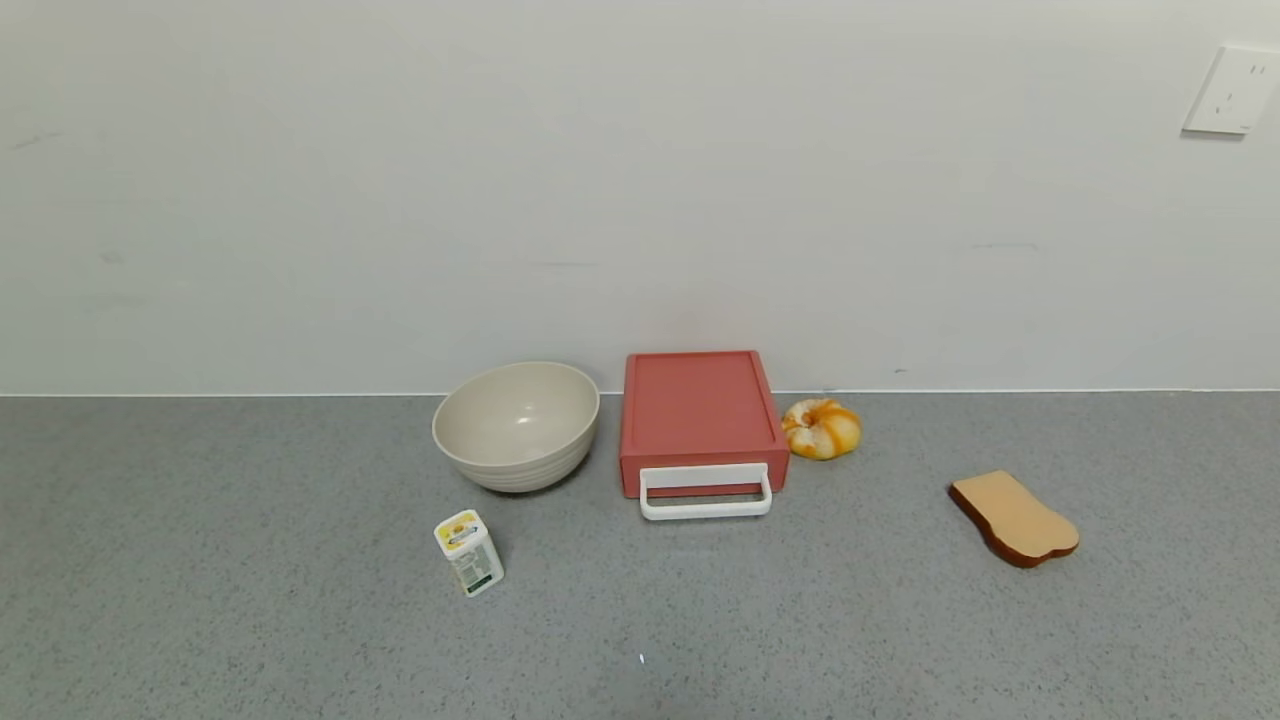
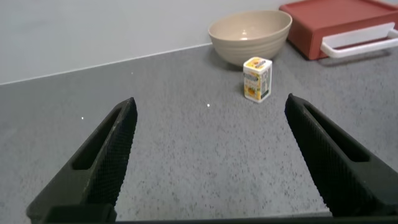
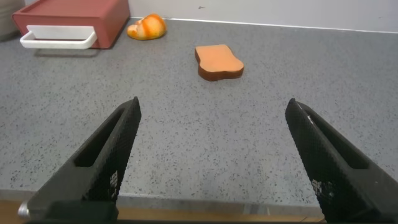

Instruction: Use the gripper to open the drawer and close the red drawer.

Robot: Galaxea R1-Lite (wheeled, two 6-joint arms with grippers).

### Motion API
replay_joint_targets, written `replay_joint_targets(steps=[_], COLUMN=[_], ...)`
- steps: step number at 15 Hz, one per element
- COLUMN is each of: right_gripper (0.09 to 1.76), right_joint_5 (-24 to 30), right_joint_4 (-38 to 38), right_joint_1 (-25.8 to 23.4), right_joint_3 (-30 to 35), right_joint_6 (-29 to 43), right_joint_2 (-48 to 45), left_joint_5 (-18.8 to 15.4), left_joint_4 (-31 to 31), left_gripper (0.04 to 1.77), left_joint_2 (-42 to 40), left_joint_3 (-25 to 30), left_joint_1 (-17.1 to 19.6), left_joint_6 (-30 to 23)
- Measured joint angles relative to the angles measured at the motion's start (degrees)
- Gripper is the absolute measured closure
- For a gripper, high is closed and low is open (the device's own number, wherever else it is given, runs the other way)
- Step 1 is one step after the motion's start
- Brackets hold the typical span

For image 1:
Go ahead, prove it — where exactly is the red drawer with white handle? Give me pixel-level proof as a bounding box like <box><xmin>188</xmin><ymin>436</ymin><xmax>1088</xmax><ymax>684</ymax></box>
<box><xmin>619</xmin><ymin>452</ymin><xmax>791</xmax><ymax>522</ymax></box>

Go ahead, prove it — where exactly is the red drawer case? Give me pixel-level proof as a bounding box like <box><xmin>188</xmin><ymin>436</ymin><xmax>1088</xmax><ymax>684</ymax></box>
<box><xmin>619</xmin><ymin>350</ymin><xmax>791</xmax><ymax>465</ymax></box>

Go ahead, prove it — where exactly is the beige ribbed bowl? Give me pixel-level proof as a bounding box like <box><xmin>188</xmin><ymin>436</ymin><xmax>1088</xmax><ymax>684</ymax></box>
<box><xmin>432</xmin><ymin>361</ymin><xmax>601</xmax><ymax>494</ymax></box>

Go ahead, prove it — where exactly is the orange and white bun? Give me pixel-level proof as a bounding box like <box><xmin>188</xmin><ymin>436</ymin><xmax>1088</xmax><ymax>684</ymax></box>
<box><xmin>781</xmin><ymin>397</ymin><xmax>863</xmax><ymax>461</ymax></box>

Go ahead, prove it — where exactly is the small white yellow carton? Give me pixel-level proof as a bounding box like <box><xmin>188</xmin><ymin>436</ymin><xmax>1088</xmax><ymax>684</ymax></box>
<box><xmin>433</xmin><ymin>510</ymin><xmax>505</xmax><ymax>598</ymax></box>

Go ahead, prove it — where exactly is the toast slice with brown crust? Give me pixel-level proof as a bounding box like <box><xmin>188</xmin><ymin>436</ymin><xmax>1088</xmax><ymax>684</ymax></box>
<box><xmin>948</xmin><ymin>470</ymin><xmax>1081</xmax><ymax>569</ymax></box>

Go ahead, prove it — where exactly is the white wall socket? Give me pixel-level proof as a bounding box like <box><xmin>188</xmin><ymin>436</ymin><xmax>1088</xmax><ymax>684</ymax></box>
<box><xmin>1182</xmin><ymin>44</ymin><xmax>1280</xmax><ymax>137</ymax></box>

